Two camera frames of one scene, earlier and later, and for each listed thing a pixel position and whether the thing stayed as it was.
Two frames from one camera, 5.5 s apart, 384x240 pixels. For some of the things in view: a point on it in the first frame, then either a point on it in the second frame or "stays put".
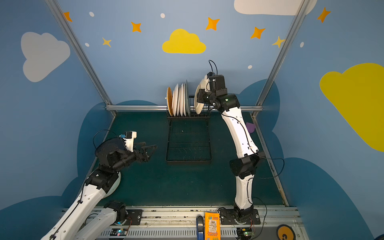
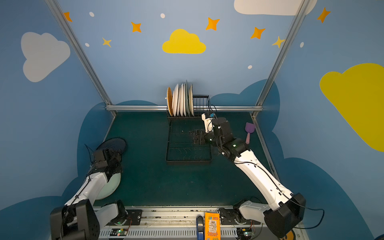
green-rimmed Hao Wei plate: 175,99 stays put
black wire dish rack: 188,138 stays put
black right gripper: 202,96 to 202,136
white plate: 184,99 stays put
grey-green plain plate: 187,98 stays put
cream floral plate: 204,84 to 191,101
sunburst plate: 181,100 stays put
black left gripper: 142,154 to 111,153
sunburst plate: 178,101 stays put
